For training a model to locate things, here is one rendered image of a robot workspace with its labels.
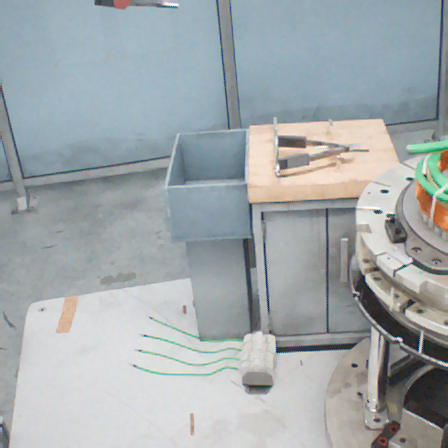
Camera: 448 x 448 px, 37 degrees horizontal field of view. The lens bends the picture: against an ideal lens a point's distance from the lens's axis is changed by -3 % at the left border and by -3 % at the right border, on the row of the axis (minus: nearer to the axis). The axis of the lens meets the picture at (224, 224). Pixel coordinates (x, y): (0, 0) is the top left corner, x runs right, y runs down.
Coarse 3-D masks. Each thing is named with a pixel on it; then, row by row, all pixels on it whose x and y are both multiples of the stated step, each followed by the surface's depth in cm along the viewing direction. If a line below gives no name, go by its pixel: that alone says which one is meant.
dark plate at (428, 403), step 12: (432, 372) 94; (444, 372) 94; (420, 384) 93; (432, 384) 92; (444, 384) 92; (408, 396) 91; (420, 396) 91; (432, 396) 90; (444, 396) 90; (432, 408) 89; (444, 408) 88
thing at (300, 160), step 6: (288, 156) 86; (294, 156) 86; (300, 156) 86; (306, 156) 86; (282, 162) 86; (288, 162) 86; (294, 162) 86; (300, 162) 86; (306, 162) 86; (282, 168) 86; (288, 168) 86
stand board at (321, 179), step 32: (256, 128) 101; (288, 128) 100; (320, 128) 99; (352, 128) 98; (384, 128) 98; (256, 160) 92; (320, 160) 91; (352, 160) 90; (384, 160) 89; (256, 192) 87; (288, 192) 86; (320, 192) 86; (352, 192) 86
